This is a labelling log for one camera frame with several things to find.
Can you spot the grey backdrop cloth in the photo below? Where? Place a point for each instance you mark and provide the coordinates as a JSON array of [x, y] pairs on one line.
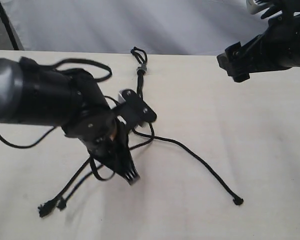
[[168, 27]]

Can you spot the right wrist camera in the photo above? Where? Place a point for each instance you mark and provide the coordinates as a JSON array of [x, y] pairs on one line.
[[287, 7]]

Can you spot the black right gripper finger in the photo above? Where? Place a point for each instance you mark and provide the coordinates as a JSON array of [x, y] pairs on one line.
[[226, 60], [240, 77]]

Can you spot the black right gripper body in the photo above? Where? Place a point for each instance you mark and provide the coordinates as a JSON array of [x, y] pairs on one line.
[[277, 49]]

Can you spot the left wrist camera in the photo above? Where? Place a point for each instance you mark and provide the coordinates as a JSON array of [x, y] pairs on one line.
[[133, 110]]

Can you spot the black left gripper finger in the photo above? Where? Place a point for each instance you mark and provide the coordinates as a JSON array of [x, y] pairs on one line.
[[125, 173], [130, 164]]

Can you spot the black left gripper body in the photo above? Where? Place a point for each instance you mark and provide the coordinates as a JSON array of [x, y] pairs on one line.
[[104, 136]]

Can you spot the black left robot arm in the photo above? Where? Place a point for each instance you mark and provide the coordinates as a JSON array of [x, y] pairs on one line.
[[42, 95]]

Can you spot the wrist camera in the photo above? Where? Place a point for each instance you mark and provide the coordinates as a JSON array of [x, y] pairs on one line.
[[133, 110], [287, 7]]

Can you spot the black stand pole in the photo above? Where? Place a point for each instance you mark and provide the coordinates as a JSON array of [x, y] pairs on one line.
[[5, 20]]

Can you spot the grey tape around cable bundle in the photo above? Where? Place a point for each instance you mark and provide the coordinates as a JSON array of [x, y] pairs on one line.
[[142, 68]]

